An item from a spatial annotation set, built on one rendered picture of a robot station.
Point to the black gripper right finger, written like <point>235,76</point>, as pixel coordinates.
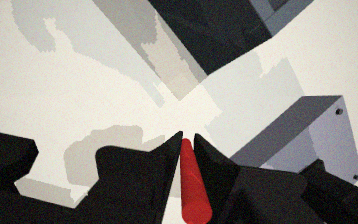
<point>223,179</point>

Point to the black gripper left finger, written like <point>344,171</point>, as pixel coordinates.
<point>157,166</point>

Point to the red peg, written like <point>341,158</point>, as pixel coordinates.
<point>195,205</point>

